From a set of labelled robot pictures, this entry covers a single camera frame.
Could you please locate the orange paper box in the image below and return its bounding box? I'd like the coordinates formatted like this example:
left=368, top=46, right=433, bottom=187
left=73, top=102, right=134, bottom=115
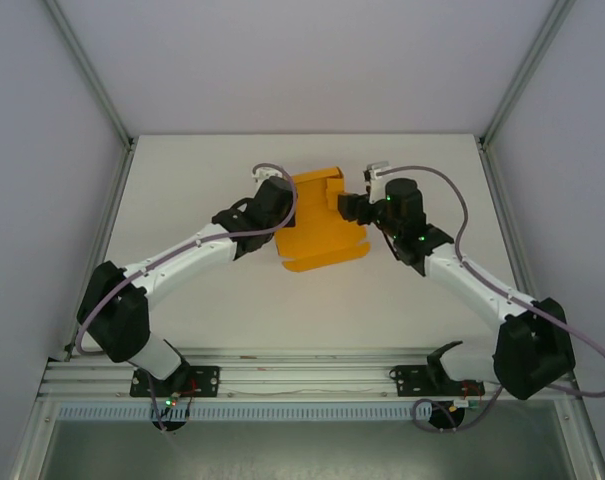
left=274, top=167, right=373, bottom=275

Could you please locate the aluminium mounting rail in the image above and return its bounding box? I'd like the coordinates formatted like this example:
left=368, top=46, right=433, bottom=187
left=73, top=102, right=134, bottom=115
left=37, top=347, right=582, bottom=401

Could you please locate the black base plate of left arm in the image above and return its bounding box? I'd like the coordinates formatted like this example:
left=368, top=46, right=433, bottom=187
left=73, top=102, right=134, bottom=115
left=129, top=365, right=221, bottom=399

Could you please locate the grey metal panel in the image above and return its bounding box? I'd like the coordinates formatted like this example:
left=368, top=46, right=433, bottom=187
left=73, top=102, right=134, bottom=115
left=11, top=399, right=605, bottom=480

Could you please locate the black base plate of right arm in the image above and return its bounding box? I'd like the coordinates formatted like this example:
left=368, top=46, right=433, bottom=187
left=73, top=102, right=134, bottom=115
left=390, top=364, right=483, bottom=399

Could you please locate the slotted grey cable duct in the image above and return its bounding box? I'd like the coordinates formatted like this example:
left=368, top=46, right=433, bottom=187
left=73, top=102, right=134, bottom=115
left=56, top=403, right=436, bottom=422

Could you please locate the aluminium table side rail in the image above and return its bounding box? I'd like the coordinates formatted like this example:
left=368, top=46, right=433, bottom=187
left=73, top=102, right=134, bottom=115
left=476, top=138, right=553, bottom=360
left=61, top=142, right=136, bottom=362

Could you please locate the aluminium frame post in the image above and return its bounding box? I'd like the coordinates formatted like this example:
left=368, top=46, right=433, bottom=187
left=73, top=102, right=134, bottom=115
left=41, top=0, right=136, bottom=151
left=479, top=0, right=578, bottom=151

